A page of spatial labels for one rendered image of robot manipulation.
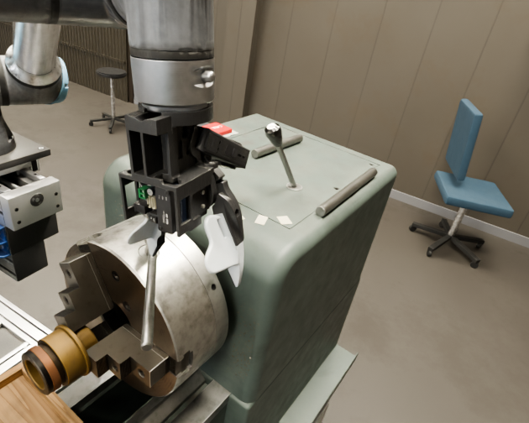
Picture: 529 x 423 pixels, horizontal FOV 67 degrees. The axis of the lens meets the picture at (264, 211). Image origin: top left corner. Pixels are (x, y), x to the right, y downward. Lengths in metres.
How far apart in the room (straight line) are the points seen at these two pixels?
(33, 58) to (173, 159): 0.70
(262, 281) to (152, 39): 0.45
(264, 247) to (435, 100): 3.09
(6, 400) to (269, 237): 0.59
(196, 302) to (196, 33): 0.44
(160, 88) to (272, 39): 3.71
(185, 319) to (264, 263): 0.16
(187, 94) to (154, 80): 0.03
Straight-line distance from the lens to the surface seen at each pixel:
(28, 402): 0.95
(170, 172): 0.39
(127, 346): 0.71
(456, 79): 3.63
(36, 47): 1.01
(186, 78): 0.37
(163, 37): 0.36
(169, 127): 0.37
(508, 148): 3.72
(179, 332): 0.66
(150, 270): 0.54
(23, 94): 1.15
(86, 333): 0.73
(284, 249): 0.68
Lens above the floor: 1.65
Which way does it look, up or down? 31 degrees down
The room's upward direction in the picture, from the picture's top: 10 degrees clockwise
